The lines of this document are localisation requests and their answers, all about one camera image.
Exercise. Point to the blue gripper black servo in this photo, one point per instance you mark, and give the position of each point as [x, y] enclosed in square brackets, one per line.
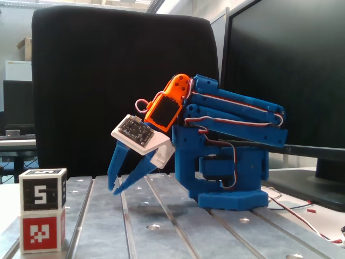
[144, 165]

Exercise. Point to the black cube with number five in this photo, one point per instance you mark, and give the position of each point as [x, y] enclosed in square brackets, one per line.
[40, 193]

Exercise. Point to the red cube with white pattern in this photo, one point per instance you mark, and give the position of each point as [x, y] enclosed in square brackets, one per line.
[40, 233]

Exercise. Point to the black office chair back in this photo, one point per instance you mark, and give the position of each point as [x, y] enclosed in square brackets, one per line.
[81, 94]

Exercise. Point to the black keyboard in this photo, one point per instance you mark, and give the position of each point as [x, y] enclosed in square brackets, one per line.
[19, 136]

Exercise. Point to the white office desk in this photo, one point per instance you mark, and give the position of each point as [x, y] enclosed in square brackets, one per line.
[16, 144]

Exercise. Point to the small grey device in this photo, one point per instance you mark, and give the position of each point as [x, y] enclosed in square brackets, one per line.
[13, 133]

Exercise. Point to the small black flat screen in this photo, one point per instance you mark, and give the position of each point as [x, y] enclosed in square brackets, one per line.
[19, 102]

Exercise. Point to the white cabinet with yellow label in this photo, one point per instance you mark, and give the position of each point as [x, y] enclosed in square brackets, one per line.
[19, 71]

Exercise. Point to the brown cardboard box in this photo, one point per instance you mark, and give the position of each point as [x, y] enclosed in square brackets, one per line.
[26, 48]

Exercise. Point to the grey partition panel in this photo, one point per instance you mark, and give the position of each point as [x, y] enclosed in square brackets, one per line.
[219, 40]

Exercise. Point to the black Dell monitor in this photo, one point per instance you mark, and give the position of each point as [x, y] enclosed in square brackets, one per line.
[296, 67]

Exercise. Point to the aluminium slotted base plate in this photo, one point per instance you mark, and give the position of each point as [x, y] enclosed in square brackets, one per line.
[107, 229]

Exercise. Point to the dark ceiling light rail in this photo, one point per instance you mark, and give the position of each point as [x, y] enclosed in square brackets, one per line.
[155, 5]

